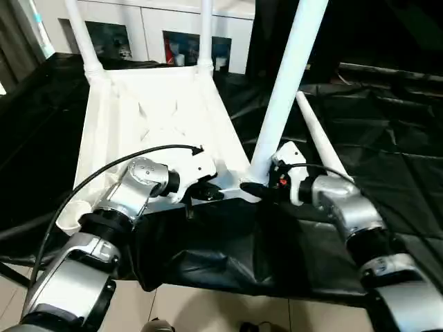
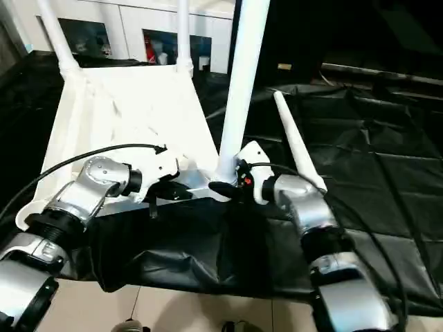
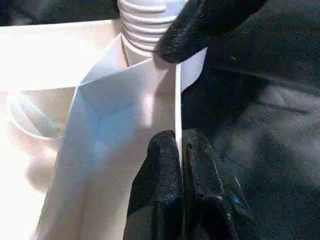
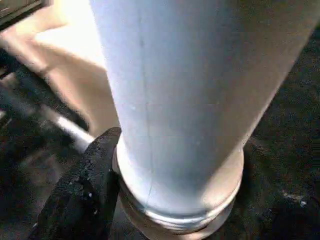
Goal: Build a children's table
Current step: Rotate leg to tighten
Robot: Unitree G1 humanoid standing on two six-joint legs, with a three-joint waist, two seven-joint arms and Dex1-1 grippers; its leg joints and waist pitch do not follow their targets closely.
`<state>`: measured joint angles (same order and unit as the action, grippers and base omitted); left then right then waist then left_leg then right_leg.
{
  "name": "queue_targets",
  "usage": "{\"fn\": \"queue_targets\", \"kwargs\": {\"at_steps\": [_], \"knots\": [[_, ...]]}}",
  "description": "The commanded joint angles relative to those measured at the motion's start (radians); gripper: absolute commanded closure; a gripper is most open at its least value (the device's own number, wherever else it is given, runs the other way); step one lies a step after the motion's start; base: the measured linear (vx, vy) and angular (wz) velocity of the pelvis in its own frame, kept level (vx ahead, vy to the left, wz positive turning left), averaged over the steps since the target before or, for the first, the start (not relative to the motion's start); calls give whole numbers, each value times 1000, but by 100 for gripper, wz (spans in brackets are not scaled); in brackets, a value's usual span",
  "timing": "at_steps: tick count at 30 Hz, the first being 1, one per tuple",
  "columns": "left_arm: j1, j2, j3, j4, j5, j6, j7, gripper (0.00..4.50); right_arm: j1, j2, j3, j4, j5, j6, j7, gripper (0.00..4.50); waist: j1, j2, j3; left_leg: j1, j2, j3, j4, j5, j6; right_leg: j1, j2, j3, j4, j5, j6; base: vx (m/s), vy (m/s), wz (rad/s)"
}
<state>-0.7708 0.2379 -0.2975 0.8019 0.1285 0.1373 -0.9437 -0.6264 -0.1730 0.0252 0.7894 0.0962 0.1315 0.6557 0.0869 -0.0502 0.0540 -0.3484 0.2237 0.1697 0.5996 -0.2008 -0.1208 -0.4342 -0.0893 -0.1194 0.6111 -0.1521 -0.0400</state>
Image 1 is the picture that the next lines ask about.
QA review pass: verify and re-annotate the white plastic table leg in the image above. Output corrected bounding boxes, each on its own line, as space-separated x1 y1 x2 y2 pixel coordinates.
248 0 330 185
63 0 105 81
196 0 215 76
295 91 354 183

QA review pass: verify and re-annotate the white plastic table top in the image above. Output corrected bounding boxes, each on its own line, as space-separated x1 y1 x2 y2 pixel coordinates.
54 64 264 232

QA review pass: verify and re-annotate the black work mat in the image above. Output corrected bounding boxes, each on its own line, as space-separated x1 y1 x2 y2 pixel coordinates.
0 51 443 299

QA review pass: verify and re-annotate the large black box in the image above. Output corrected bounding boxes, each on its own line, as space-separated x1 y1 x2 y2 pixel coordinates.
244 0 341 84

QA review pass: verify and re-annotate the silver metal bar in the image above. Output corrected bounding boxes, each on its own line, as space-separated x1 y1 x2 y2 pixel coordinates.
338 61 443 83

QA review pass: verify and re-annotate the white glass-door cabinet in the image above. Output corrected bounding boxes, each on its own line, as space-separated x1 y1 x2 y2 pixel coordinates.
51 0 256 76

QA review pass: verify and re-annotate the grey curtain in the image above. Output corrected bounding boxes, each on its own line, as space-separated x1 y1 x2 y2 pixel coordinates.
0 0 43 91

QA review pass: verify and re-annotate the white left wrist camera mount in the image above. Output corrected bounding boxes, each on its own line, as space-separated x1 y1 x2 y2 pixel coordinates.
168 147 219 205

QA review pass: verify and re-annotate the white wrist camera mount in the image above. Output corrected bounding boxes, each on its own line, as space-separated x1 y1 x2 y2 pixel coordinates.
271 140 309 208
168 147 219 205

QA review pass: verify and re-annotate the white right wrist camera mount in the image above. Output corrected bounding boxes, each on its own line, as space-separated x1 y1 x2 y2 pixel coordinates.
271 140 309 208

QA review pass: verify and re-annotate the black metal frame leg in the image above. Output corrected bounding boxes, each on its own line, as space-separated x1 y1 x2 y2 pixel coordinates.
0 261 31 288

